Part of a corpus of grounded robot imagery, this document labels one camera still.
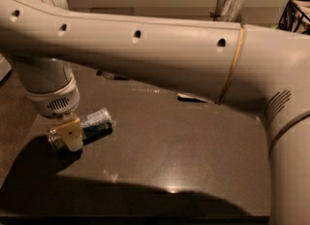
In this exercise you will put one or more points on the metal mesh utensil cup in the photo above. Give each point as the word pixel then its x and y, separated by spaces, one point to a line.
pixel 228 10

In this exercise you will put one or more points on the silver blue redbull can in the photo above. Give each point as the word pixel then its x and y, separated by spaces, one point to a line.
pixel 92 124

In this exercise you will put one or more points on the brown yellow chip bag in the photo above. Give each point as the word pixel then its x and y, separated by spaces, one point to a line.
pixel 187 98

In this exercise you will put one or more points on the black wire basket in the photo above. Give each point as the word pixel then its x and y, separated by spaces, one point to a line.
pixel 296 17

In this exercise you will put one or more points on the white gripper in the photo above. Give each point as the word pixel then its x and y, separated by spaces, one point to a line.
pixel 57 105

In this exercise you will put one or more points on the clear plastic water bottle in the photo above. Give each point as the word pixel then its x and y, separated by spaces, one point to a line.
pixel 109 76

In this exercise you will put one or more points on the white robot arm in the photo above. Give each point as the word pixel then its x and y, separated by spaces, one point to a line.
pixel 255 70

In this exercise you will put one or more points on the white object at left edge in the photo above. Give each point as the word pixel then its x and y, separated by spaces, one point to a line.
pixel 5 67

